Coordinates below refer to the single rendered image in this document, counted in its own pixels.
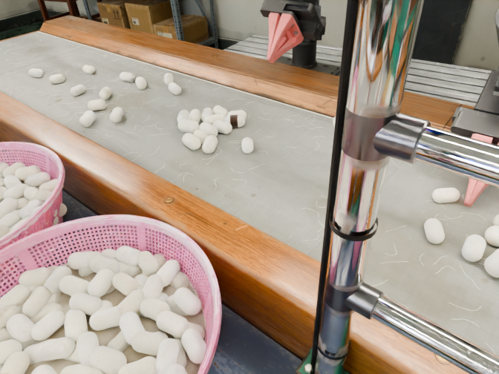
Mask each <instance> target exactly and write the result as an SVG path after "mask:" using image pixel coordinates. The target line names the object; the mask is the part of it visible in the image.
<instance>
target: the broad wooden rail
mask: <svg viewBox="0 0 499 374"><path fill-rule="evenodd" d="M39 32H43V33H46V34H50V35H52V36H57V37H59V38H63V39H67V40H70V41H72V42H77V43H80V44H83V45H87V46H90V47H95V48H97V49H100V50H105V51H108V52H110V53H115V54H118V55H121V56H125V57H128V58H131V59H136V60H138V61H141V62H145V63H149V64H151V65H156V66H158V67H162V68H165V69H169V70H173V71H176V72H178V73H183V74H186V75H189V76H193V77H196V78H199V79H203V80H206V81H209V82H214V83H216V84H219V85H224V86H227V87H229V88H234V89H237V90H240V91H244V92H247V93H250V94H254V95H257V96H262V97H264V98H267V99H271V100H275V101H277V102H282V103H284V104H288V105H292V106H295V107H297V108H302V109H305V110H308V111H312V112H315V113H318V114H322V115H325V116H328V117H333V118H334V117H335V116H336V106H337V98H338V90H339V76H335V75H332V74H328V73H322V72H318V71H315V70H309V69H305V68H299V67H296V66H292V65H286V64H282V63H279V62H274V63H269V62H268V60H265V59H259V58H256V57H252V56H247V55H243V54H239V53H233V52H230V51H226V50H220V49H217V48H213V47H207V46H203V45H197V44H194V43H190V42H185V41H181V40H177V39H171V38H167V37H164V36H158V35H154V34H150V33H145V32H141V31H138V30H132V29H128V28H124V27H118V26H115V25H111V24H106V23H102V22H96V21H92V20H88V19H83V18H79V17H75V16H69V15H68V16H63V17H59V18H57V19H51V20H48V21H45V22H43V24H42V27H41V29H40V31H39ZM457 107H463V108H468V109H472V110H474V107H473V106H470V105H464V104H460V103H456V102H450V101H447V100H443V99H437V98H434V97H430V96H424V95H420V94H417V93H411V92H407V91H404V94H403V98H402V104H401V108H400V113H401V114H407V115H410V116H413V117H418V118H421V119H427V120H429V121H430V122H431V127H434V128H439V129H442V130H444V131H449V132H451V125H452V123H453V122H452V117H453V115H454V112H455V111H456V109H457Z"/></svg>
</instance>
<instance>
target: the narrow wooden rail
mask: <svg viewBox="0 0 499 374"><path fill-rule="evenodd" d="M0 142H29V143H33V144H37V145H41V146H44V147H46V148H48V149H50V150H52V151H53V152H54V153H55V154H57V155H58V157H59V158H60V160H61V161H62V164H63V165H64V168H65V181H64V184H63V185H64V186H63V188H62V190H63V191H64V192H66V193H67V194H69V195H70V196H72V198H74V199H75V200H77V201H78V202H80V203H81V204H83V205H84V206H85V207H87V208H88V209H90V210H91V211H92V212H93V213H95V214H97V215H98V216H100V215H110V214H125V215H135V216H141V217H148V218H151V219H155V220H159V221H161V222H164V223H167V224H169V225H170V226H174V227H175V228H176V229H179V230H181V231H182V232H183V233H184V234H186V235H188V236H189V237H190V238H191V239H193V241H194V242H196V244H198V245H199V247H200V248H201V249H202V250H203V252H204V253H205V254H206V256H207V257H208V258H209V261H210V263H211V264H212V267H213V269H214V271H215V274H216V277H217V279H218V285H219V289H220V294H221V303H222V304H223V305H224V306H225V307H227V308H228V309H230V310H231V311H233V312H234V313H235V314H236V315H238V316H240V317H241V318H243V319H244V320H245V321H247V322H248V323H249V324H251V325H253V326H254V327H255V328H256V329H258V330H259V331H261V332H262V333H264V334H265V335H266V336H268V337H269V338H271V339H272V340H274V342H276V343H277V344H279V345H280V346H282V347H283V348H285V349H286V350H287V351H289V352H290V353H292V354H293V355H294V356H295V357H297V358H299V359H300V360H301V361H303V359H304V358H305V356H306V355H307V354H308V352H309V351H310V349H311V348H313V335H314V327H315V319H316V305H317V297H318V290H319V276H320V268H321V262H320V261H318V260H316V259H314V258H312V257H310V256H309V255H306V254H305V253H303V252H300V251H299V250H297V249H295V248H293V247H292V246H289V245H287V244H286V243H284V242H282V241H280V240H278V239H276V238H274V237H273V236H271V235H269V234H267V233H265V232H263V231H262V230H260V229H257V228H256V227H254V226H252V225H250V224H248V223H246V222H244V221H242V220H240V219H239V218H237V217H235V216H233V215H231V214H229V213H228V212H226V211H224V210H222V209H220V208H218V207H217V206H214V205H212V204H211V203H208V202H206V201H205V200H203V199H201V198H199V197H197V196H195V195H194V194H192V193H190V192H188V191H186V190H184V189H183V188H181V187H179V186H176V185H175V184H173V183H171V182H169V181H168V180H165V179H163V178H162V177H160V176H158V175H156V174H154V173H152V172H150V171H149V170H147V169H145V168H143V167H141V166H139V165H138V164H136V163H133V162H132V161H130V160H127V159H126V158H125V157H122V156H120V155H119V154H116V153H114V152H113V151H111V150H109V149H107V148H105V147H103V146H102V145H100V144H98V143H96V142H94V141H92V140H90V139H89V138H87V137H84V136H83V135H81V134H79V133H77V132H75V131H73V130H71V129H70V128H68V127H66V126H64V125H62V124H60V123H58V122H57V121H55V120H53V119H51V118H49V117H47V116H45V115H44V114H41V113H39V112H38V111H35V110H34V109H32V108H30V107H28V106H26V105H24V104H23V103H21V102H19V101H17V100H15V99H13V98H12V97H10V96H8V95H6V94H4V93H2V92H0ZM349 350H350V351H349ZM348 352H349V353H348ZM348 352H347V353H348V355H347V356H346V360H345V366H344V369H346V370H347V371H348V372H350V373H352V374H470V373H468V372H466V371H465V370H462V369H460V368H459V367H457V366H455V365H454V364H452V363H450V362H449V361H447V360H445V359H444V358H441V357H440V356H438V355H436V354H435V353H433V352H431V351H430V350H427V349H426V348H425V347H422V346H420V345H419V344H417V343H416V342H414V341H412V340H411V339H409V338H406V337H405V336H404V335H402V334H400V333H398V332H397V331H395V330H393V329H392V328H390V327H387V326H386V325H384V324H383V323H381V322H379V321H378V320H376V319H374V318H372V319H371V320H369V319H367V318H366V317H364V316H362V315H360V314H359V313H357V312H356V315H355V318H354V322H353V329H352V333H351V336H350V343H349V346H348Z"/></svg>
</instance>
